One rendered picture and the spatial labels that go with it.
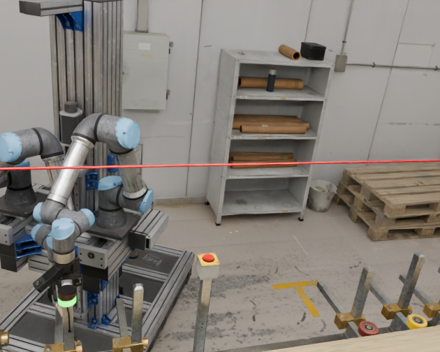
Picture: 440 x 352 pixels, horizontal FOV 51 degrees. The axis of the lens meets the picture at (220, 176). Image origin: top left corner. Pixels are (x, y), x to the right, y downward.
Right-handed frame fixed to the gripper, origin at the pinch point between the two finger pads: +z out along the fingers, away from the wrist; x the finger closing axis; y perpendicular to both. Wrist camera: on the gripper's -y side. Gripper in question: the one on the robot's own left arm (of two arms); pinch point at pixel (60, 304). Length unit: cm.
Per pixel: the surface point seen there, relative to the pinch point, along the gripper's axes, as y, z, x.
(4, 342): -21.2, 5.5, -3.5
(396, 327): 139, 27, -61
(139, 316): 23.2, 1.6, -18.9
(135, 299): 21.8, -6.6, -18.4
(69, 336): -0.6, 7.0, -10.2
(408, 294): 139, 7, -61
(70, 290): -0.9, -16.6, -13.6
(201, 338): 47, 17, -28
